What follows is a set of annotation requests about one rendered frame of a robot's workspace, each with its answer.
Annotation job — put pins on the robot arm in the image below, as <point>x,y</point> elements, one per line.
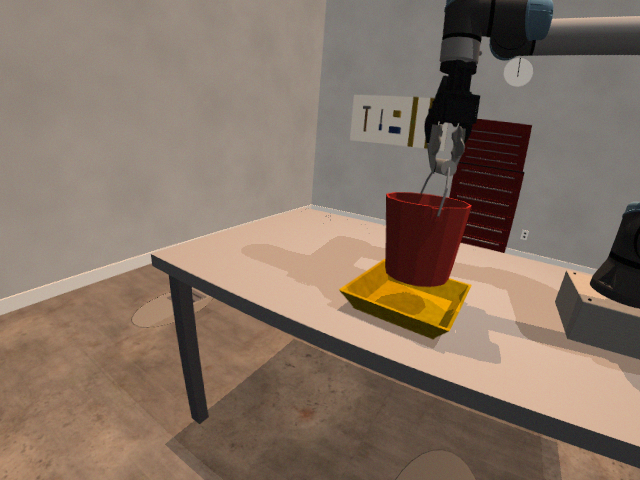
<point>618,278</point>

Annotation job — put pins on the yellow rectangular tray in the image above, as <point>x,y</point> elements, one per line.
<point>378,292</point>

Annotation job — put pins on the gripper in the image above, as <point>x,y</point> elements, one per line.
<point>459,107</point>

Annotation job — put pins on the red pail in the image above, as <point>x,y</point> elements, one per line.
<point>420,251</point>

